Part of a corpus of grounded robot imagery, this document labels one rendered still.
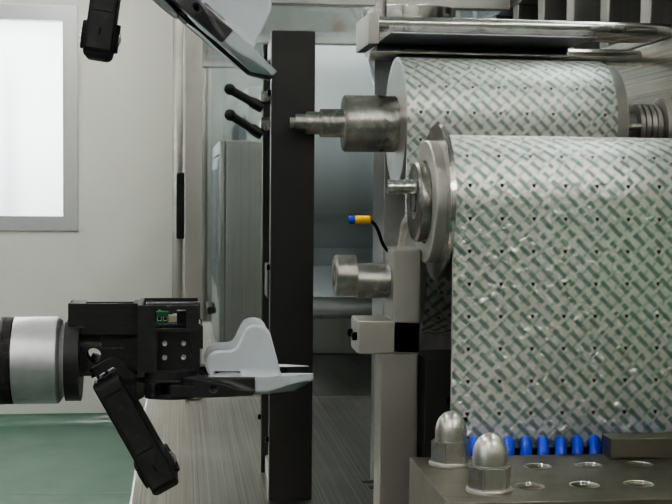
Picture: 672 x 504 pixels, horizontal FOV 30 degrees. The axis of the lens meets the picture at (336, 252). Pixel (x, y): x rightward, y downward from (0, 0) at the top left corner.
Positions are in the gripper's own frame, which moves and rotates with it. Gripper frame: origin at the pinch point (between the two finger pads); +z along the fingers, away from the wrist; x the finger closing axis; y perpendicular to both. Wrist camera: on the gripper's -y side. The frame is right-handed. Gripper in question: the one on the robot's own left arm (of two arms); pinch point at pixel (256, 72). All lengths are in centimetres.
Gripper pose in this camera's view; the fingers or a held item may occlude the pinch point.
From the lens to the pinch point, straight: 115.2
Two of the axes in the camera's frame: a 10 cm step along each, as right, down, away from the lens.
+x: -1.3, -0.5, 9.9
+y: 6.4, -7.6, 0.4
